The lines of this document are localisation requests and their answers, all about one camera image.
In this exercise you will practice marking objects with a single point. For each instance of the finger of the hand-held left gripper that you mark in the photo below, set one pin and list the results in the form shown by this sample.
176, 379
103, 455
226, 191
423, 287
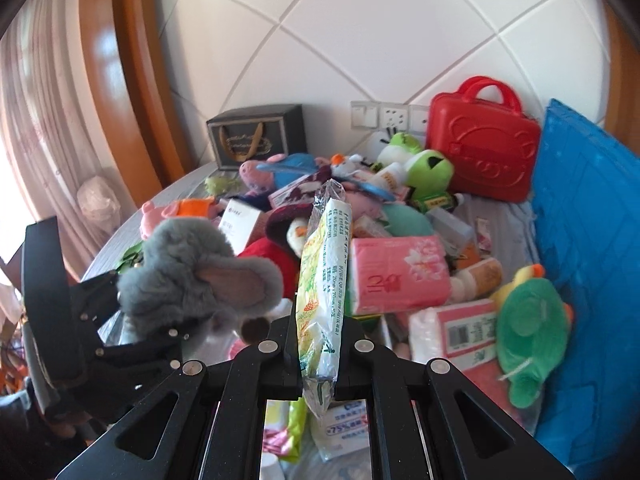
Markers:
140, 365
97, 295

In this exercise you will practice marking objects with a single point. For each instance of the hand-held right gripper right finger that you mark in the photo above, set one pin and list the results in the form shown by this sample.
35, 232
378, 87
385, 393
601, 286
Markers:
355, 365

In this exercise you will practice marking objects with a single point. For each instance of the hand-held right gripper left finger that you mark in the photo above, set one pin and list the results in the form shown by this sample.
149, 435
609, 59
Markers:
280, 360

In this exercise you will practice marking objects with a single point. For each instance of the green printed plastic packet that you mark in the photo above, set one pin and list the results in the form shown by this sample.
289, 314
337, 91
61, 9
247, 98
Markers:
320, 285

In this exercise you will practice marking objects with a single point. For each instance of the grey mouse plush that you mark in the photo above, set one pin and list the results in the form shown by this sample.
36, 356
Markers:
190, 250

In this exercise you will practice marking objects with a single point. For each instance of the blue plastic crate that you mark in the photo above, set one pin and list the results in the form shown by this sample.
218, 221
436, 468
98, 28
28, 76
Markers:
590, 270

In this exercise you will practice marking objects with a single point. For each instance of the grey wooden desktop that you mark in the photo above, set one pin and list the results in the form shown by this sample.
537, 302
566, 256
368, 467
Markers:
150, 195

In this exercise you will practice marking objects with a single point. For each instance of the white wet wipes pack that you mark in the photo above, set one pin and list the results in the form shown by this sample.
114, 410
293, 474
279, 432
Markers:
345, 432

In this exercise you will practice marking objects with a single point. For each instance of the white plastic bag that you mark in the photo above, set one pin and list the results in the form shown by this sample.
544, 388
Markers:
99, 199

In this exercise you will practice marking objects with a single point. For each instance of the pink labelled tissue pack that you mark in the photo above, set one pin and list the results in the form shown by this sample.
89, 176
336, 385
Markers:
450, 335

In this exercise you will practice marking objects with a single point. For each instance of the penguin plush toy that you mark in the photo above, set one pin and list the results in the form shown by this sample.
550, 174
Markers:
287, 240

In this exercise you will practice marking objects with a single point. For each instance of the pink pig plush orange shirt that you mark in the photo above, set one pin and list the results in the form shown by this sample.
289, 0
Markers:
185, 210

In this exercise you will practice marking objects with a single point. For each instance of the white carton box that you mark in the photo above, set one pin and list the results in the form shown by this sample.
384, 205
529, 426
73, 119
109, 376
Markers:
240, 222

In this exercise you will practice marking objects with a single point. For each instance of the brown white bottle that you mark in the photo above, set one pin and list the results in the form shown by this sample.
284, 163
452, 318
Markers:
477, 277

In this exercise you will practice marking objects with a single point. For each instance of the teal plush toy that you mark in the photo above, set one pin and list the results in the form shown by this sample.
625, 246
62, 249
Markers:
407, 221

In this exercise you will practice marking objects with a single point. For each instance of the sheer pink curtain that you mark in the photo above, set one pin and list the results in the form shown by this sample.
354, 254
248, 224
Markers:
45, 135

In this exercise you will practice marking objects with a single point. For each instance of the small green plush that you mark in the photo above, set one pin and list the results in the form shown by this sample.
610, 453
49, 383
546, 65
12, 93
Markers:
222, 185

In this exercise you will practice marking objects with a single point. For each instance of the green turtle plush yellow head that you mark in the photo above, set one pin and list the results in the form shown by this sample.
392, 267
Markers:
530, 330

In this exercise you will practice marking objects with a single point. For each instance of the green bottle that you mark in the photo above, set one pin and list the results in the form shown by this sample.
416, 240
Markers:
440, 202

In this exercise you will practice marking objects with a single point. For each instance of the small pink card pack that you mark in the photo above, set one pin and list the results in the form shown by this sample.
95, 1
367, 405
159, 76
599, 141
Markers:
484, 234

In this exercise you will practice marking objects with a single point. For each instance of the pink pig plush blue shirt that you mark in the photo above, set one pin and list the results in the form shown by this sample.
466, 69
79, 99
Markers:
280, 167

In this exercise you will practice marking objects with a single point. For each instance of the green frog plush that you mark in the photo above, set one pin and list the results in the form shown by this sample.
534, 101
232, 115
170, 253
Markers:
425, 172

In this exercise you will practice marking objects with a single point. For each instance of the dark gift box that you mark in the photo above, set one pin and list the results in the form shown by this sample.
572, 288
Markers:
255, 135

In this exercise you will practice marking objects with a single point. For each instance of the red toy suitcase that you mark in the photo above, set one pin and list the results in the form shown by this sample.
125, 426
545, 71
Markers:
482, 150

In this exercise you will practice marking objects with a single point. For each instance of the wooden wall frame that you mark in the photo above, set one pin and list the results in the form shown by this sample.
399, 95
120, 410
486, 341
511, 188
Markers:
135, 85

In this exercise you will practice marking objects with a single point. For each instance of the white wall socket panel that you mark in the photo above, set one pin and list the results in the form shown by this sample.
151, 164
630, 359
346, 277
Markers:
390, 116

